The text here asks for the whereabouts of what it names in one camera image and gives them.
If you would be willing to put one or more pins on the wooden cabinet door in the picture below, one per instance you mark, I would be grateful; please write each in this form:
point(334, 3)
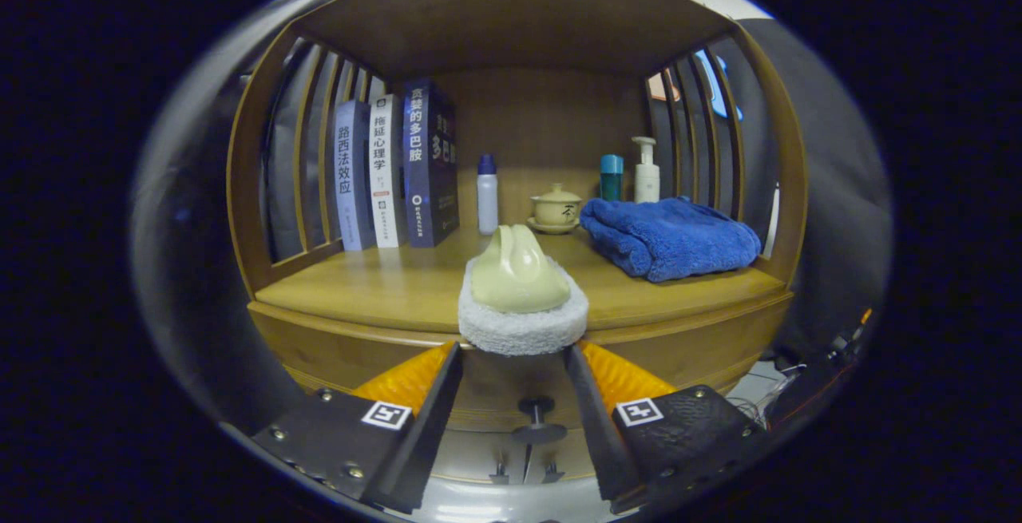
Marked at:
point(576, 453)
point(475, 453)

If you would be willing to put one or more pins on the teal bottle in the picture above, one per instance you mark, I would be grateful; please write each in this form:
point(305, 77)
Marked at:
point(612, 181)

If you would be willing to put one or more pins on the blue folded towel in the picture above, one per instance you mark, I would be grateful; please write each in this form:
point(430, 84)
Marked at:
point(671, 239)

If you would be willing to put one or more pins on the wooden cabinet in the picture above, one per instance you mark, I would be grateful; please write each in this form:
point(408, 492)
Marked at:
point(511, 12)

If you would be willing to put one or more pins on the dark blue book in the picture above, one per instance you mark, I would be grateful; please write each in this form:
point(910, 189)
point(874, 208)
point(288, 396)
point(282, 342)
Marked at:
point(423, 172)

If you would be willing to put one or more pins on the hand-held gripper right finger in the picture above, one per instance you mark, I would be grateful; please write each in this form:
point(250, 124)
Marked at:
point(599, 435)

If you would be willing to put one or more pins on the white bottle with blue cap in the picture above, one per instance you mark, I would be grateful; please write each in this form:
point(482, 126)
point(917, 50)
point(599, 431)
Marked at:
point(487, 204)

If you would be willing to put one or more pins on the light blue book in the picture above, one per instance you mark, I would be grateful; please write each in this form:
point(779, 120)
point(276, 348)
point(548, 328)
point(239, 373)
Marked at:
point(350, 180)

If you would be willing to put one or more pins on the black and orange tool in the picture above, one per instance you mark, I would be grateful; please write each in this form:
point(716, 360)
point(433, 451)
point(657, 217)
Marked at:
point(848, 335)

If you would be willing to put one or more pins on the white pump bottle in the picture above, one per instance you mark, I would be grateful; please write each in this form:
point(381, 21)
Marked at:
point(646, 180)

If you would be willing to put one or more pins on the white book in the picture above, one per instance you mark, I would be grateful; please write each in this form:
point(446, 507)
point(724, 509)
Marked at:
point(385, 176)

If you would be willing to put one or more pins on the wooden countertop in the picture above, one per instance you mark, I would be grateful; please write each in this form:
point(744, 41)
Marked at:
point(383, 283)

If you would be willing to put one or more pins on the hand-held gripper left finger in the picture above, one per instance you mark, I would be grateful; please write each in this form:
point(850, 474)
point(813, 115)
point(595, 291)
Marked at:
point(427, 435)

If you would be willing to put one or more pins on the beige lidded teacup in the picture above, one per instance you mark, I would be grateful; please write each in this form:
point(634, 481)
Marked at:
point(556, 211)

